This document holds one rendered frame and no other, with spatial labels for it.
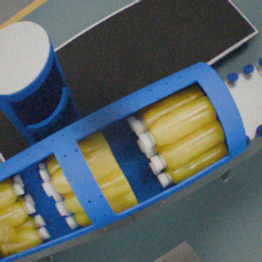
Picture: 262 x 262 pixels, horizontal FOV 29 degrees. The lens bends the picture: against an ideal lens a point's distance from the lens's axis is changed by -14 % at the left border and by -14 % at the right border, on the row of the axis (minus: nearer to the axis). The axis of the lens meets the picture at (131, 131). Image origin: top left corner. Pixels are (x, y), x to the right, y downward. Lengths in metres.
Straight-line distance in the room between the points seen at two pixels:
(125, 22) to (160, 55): 0.25
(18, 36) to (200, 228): 1.36
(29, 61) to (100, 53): 0.98
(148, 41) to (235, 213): 0.95
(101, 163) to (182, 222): 1.22
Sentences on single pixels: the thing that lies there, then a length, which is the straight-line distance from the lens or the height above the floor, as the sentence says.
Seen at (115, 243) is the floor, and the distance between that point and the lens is 2.56.
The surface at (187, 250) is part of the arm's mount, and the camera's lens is 1.54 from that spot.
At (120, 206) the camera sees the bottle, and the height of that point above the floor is 1.08.
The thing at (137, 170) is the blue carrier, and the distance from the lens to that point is 1.62.
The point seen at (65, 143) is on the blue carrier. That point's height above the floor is 1.21.
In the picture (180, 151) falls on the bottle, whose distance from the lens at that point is 1.44.
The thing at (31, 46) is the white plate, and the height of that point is 1.04.
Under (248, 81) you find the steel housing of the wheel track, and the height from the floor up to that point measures 0.93.
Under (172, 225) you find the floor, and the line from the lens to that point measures 2.56.
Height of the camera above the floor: 2.55
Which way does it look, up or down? 75 degrees down
